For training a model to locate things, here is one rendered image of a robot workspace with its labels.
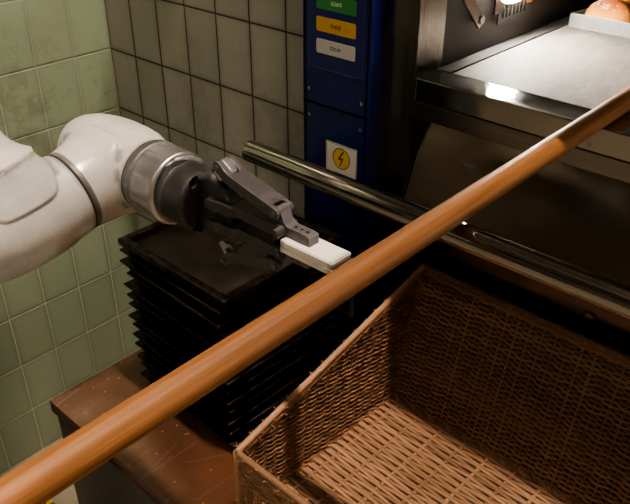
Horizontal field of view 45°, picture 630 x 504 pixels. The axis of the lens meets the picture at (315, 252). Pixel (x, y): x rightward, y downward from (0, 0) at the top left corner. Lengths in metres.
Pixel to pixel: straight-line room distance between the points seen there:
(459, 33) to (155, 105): 0.80
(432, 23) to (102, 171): 0.63
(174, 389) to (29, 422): 1.68
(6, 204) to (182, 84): 0.96
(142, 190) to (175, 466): 0.65
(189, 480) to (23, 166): 0.69
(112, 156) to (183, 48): 0.84
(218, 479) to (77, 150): 0.67
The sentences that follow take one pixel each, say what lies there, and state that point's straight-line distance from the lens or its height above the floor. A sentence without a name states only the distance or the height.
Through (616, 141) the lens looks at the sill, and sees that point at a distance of 1.15.
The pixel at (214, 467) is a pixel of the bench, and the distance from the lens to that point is 1.38.
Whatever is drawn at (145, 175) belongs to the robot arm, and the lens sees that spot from 0.87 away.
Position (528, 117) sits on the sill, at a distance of 1.20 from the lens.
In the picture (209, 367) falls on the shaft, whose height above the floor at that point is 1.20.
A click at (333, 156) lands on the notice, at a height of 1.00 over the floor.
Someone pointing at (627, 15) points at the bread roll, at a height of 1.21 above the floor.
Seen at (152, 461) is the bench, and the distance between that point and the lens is 1.41.
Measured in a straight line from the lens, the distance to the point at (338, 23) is 1.34.
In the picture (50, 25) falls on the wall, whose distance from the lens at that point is 1.88.
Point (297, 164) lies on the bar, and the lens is 0.99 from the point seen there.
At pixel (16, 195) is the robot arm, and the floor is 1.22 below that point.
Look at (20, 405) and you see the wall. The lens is 2.21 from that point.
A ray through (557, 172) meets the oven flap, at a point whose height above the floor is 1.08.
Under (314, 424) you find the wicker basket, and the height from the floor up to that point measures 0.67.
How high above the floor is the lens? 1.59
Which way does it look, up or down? 31 degrees down
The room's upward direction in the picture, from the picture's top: straight up
